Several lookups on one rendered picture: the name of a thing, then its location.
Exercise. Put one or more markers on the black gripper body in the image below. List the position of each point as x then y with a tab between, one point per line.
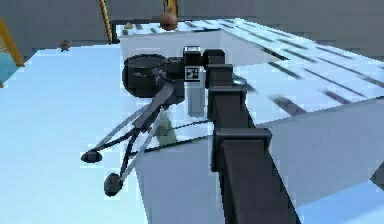
143	75

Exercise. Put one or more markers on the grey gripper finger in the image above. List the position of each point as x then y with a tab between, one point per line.
141	150
117	132

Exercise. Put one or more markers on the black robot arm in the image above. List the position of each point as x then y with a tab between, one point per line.
246	173

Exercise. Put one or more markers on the small tan lump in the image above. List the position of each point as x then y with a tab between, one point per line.
128	25

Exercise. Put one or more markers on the grey cylinder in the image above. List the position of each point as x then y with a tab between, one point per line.
196	100

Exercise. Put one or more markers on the brown round ball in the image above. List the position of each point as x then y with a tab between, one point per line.
168	21

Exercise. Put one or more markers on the small brown lump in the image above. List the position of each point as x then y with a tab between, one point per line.
64	45

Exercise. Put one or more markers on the white striped counter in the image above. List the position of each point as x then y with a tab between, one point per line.
316	140

